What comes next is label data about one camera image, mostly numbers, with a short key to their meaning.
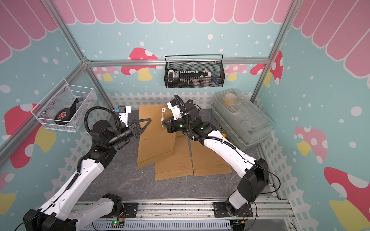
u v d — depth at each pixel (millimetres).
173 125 625
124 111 585
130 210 743
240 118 895
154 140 684
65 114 684
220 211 742
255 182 410
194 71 899
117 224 730
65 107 718
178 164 901
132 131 582
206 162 903
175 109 644
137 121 632
